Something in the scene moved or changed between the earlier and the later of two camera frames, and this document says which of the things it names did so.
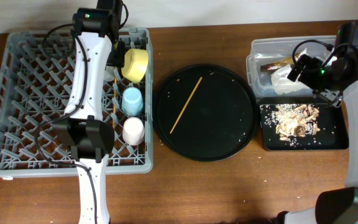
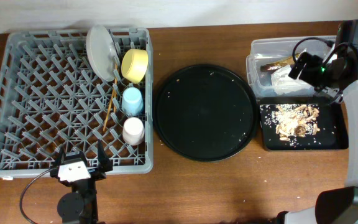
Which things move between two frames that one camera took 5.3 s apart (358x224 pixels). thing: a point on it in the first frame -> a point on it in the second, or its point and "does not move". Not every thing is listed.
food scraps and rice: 293,121 does not move
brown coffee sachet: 275,66 does not move
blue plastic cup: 132,101 does not move
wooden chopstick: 185,106 -> 109,109
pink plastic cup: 133,130 does not move
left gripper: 119,59 -> 99,173
